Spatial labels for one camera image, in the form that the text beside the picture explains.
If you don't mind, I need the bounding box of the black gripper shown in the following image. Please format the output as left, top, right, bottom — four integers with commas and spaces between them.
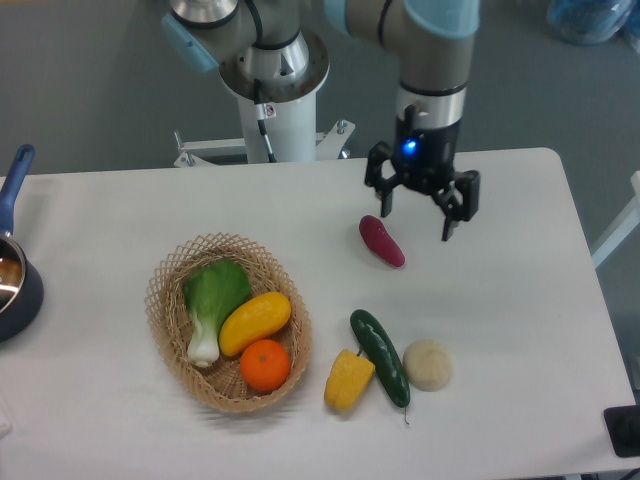
364, 118, 480, 242

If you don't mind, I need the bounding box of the yellow mango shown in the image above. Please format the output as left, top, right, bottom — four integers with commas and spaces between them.
218, 292, 291, 357

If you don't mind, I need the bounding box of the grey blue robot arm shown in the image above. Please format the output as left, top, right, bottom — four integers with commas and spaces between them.
162, 1, 480, 238

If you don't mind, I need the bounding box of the woven wicker basket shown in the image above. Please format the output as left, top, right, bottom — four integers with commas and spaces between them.
145, 233, 312, 413

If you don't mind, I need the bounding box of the purple sweet potato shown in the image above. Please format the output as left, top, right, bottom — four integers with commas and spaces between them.
358, 215, 406, 268

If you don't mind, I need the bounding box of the dark green cucumber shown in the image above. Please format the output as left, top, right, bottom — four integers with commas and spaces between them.
349, 309, 411, 426

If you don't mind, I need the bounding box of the beige steamed bun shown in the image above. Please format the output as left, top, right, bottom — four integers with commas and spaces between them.
403, 339, 453, 392

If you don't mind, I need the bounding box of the yellow bell pepper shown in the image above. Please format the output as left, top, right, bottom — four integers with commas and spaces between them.
324, 349, 375, 413

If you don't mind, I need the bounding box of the blue plastic bag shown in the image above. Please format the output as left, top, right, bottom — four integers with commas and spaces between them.
546, 0, 639, 53

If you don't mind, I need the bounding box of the green bok choy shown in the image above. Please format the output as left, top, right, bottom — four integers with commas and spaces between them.
182, 259, 251, 368

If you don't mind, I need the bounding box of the orange tangerine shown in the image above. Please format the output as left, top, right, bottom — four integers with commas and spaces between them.
239, 339, 291, 392

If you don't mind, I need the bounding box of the black device at table edge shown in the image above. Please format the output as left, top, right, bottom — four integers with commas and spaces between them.
603, 405, 639, 458

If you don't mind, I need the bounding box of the dark blue saucepan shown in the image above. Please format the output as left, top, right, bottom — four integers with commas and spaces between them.
1, 144, 44, 342

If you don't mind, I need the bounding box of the white frame leg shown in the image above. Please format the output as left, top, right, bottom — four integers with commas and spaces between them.
590, 171, 639, 269

